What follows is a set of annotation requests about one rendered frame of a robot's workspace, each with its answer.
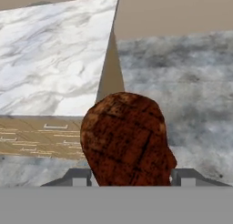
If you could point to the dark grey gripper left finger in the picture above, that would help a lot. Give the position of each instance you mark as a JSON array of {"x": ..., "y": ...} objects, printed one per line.
[{"x": 79, "y": 174}]

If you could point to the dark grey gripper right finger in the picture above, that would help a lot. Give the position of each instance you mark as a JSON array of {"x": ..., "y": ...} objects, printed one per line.
[{"x": 185, "y": 174}]

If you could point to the brown steak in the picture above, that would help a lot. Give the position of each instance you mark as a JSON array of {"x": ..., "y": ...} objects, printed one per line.
[{"x": 126, "y": 139}]

